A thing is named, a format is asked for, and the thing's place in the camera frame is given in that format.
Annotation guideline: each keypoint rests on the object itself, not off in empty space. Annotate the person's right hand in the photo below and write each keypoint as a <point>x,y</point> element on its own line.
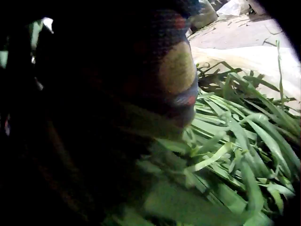
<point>122,77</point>

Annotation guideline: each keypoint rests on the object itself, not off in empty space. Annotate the person's right fingers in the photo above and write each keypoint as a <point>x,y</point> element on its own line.
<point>174,70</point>

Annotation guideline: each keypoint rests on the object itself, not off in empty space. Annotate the greenish filled sack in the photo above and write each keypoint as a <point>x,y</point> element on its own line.
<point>204,15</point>

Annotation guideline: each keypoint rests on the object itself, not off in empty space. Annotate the white plastic bag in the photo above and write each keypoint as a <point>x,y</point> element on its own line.
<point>231,8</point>

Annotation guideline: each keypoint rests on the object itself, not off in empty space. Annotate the pile of green leaves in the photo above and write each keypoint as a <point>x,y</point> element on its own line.
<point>235,146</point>

